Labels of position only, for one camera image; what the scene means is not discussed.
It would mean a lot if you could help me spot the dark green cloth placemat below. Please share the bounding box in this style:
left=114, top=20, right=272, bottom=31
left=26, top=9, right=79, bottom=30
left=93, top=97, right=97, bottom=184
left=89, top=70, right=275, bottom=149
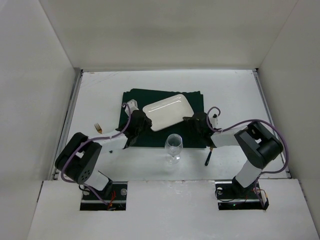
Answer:
left=122, top=88, right=206, bottom=149

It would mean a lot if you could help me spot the white rectangular plate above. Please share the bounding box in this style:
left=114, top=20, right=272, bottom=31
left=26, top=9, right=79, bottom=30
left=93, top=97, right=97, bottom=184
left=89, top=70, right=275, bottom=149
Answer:
left=142, top=94, right=194, bottom=132

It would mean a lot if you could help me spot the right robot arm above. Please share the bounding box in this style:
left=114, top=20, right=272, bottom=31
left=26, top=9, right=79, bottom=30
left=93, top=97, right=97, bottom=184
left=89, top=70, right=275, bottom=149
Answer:
left=183, top=112, right=289, bottom=199

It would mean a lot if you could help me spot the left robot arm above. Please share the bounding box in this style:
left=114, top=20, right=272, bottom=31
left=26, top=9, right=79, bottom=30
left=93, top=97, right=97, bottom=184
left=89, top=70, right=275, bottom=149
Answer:
left=54, top=110, right=152, bottom=200

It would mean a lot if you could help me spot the clear wine glass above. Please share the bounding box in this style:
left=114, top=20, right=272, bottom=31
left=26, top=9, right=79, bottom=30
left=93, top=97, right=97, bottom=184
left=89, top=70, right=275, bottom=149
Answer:
left=164, top=133, right=183, bottom=164

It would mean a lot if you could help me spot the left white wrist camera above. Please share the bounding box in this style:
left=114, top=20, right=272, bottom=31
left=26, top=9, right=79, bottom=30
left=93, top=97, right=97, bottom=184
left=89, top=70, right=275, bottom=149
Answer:
left=127, top=99, right=139, bottom=111

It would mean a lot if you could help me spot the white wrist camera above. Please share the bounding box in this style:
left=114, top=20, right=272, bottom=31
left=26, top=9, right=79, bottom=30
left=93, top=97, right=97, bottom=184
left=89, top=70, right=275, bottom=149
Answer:
left=127, top=99, right=139, bottom=111
left=210, top=114, right=218, bottom=129

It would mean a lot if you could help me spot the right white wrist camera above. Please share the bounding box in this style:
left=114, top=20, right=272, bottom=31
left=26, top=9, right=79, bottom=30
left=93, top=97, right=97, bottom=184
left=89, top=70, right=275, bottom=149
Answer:
left=210, top=114, right=218, bottom=129

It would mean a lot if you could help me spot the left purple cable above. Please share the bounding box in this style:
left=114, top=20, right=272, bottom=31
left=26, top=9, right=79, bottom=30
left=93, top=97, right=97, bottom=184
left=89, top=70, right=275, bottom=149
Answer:
left=60, top=102, right=131, bottom=206

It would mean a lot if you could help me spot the purple cable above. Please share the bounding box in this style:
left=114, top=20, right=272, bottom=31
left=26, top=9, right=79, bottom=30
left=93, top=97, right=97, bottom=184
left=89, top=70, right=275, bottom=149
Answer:
left=206, top=106, right=290, bottom=209
left=60, top=102, right=131, bottom=206

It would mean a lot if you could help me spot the gold knife dark handle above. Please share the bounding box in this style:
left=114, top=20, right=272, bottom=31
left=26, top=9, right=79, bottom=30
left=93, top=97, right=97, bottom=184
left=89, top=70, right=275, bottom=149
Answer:
left=204, top=147, right=214, bottom=166

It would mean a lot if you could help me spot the gold fork dark handle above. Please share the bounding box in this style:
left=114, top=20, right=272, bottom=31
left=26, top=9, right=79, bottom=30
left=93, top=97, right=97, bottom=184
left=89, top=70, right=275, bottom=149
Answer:
left=94, top=123, right=103, bottom=134

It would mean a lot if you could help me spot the left aluminium table rail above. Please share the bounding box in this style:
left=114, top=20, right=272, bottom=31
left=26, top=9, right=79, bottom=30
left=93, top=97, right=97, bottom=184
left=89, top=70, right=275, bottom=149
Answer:
left=49, top=67, right=83, bottom=181

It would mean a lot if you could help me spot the aluminium table rail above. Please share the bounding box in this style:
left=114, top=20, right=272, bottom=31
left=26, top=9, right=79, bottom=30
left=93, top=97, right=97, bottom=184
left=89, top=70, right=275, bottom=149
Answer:
left=252, top=68, right=292, bottom=179
left=49, top=67, right=83, bottom=181

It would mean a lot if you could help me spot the right aluminium table rail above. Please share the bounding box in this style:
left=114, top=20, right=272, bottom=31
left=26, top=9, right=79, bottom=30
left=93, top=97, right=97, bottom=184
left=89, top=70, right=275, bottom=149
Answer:
left=252, top=68, right=292, bottom=179

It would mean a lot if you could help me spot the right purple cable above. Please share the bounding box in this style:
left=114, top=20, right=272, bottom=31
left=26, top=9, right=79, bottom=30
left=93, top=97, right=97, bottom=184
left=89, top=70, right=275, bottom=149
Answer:
left=206, top=106, right=290, bottom=209

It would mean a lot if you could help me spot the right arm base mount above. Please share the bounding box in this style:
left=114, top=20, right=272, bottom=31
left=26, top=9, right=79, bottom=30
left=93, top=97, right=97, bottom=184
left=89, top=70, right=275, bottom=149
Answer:
left=214, top=181, right=270, bottom=211

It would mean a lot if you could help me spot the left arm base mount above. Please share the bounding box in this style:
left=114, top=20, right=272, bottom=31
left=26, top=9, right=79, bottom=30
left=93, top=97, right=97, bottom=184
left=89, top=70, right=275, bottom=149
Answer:
left=78, top=181, right=128, bottom=211

